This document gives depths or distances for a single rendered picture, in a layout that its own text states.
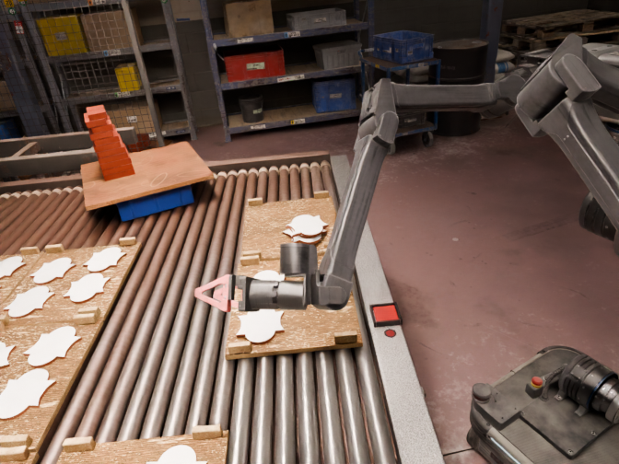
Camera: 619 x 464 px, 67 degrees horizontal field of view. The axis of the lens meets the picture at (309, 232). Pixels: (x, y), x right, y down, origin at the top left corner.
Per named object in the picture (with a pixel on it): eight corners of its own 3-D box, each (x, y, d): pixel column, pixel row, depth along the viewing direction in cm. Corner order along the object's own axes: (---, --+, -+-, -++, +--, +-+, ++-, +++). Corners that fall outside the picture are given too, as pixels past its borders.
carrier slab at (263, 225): (332, 199, 190) (331, 195, 189) (345, 253, 154) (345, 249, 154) (246, 208, 189) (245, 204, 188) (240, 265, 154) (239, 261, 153)
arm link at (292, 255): (347, 305, 88) (328, 304, 96) (347, 245, 90) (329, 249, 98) (287, 304, 84) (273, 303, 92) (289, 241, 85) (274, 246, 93)
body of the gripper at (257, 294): (236, 275, 87) (274, 276, 85) (252, 279, 97) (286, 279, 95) (235, 311, 86) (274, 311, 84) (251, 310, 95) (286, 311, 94)
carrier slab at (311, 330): (344, 257, 153) (344, 252, 152) (363, 346, 117) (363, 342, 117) (239, 267, 153) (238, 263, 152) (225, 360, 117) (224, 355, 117)
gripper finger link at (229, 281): (191, 273, 86) (239, 274, 84) (205, 276, 93) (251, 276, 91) (189, 311, 85) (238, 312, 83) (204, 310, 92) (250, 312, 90)
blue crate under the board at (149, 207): (181, 178, 222) (176, 158, 217) (196, 203, 197) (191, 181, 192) (113, 195, 211) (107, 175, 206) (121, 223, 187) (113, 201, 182)
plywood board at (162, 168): (187, 144, 232) (187, 141, 232) (214, 178, 193) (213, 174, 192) (81, 168, 216) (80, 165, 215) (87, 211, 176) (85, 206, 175)
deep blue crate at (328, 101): (350, 100, 597) (348, 70, 578) (356, 109, 561) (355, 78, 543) (312, 105, 594) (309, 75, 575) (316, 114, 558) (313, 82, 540)
